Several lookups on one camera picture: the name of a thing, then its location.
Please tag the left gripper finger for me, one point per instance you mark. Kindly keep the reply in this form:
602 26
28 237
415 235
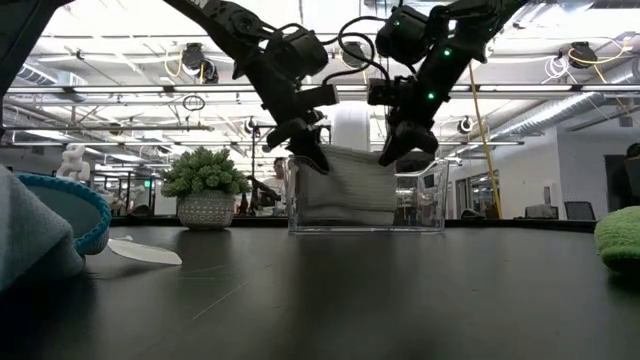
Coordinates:
312 150

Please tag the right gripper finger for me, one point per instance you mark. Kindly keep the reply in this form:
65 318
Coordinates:
389 155

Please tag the white waffle-weave towel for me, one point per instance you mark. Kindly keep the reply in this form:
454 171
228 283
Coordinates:
350 190

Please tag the light blue microfiber towel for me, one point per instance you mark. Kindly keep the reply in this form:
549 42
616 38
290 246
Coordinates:
35 235

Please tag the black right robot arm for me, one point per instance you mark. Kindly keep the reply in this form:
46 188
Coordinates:
465 35

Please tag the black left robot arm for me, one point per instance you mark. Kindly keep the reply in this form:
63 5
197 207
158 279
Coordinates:
225 25

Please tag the green microfiber towel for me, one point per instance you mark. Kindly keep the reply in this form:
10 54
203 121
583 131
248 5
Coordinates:
620 240

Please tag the person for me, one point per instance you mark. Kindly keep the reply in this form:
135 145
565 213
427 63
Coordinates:
632 175
279 170

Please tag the small black ceiling reel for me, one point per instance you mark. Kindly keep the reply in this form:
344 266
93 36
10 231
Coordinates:
250 126
465 125

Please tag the white round column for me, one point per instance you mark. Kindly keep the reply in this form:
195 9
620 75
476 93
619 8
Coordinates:
350 125

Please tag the clear plastic bin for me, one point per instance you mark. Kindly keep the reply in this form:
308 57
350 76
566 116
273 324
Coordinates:
425 210

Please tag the potted green succulent plant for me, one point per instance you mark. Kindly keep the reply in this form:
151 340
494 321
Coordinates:
205 185

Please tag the dark office chair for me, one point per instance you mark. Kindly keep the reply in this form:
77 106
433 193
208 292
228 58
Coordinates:
580 211

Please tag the white robot figure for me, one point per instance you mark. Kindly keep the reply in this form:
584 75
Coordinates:
74 162

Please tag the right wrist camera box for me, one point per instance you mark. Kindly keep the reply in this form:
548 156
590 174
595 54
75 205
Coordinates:
390 92

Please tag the silver ventilation duct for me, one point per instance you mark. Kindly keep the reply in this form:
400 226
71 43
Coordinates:
565 107

